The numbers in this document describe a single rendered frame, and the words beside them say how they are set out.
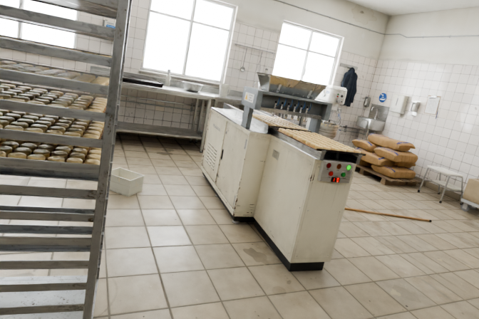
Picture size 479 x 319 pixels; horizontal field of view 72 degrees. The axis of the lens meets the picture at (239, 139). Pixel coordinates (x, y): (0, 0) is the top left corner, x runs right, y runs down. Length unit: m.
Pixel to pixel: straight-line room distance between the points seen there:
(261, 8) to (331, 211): 4.32
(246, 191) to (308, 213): 0.72
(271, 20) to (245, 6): 0.53
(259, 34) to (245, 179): 3.66
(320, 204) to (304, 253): 0.37
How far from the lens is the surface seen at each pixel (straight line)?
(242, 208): 2.90
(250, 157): 2.74
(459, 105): 6.40
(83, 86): 1.16
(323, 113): 3.00
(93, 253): 1.32
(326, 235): 2.47
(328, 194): 2.33
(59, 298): 1.83
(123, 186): 3.22
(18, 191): 1.28
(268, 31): 6.08
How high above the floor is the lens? 1.27
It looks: 11 degrees down
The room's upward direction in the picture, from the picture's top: 11 degrees clockwise
